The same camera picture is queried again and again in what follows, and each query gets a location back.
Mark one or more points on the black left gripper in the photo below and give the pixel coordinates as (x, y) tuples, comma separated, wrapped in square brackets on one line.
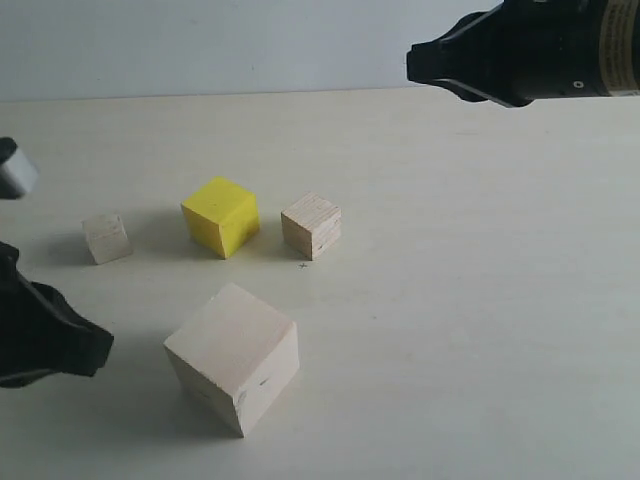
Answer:
[(29, 310)]

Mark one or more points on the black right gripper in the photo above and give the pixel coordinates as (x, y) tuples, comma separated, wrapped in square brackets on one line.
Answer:
[(548, 49)]

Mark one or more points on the small wooden cube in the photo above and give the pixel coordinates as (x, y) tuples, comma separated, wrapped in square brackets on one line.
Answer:
[(106, 238)]

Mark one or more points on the large wooden cube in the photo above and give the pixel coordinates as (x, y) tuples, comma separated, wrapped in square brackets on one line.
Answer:
[(236, 356)]

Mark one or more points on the yellow painted cube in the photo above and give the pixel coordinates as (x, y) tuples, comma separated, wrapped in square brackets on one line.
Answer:
[(221, 216)]

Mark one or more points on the medium plain wooden cube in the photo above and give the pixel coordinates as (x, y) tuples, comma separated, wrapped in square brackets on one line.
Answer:
[(311, 225)]

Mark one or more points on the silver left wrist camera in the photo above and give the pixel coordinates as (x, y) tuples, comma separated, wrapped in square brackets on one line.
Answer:
[(18, 173)]

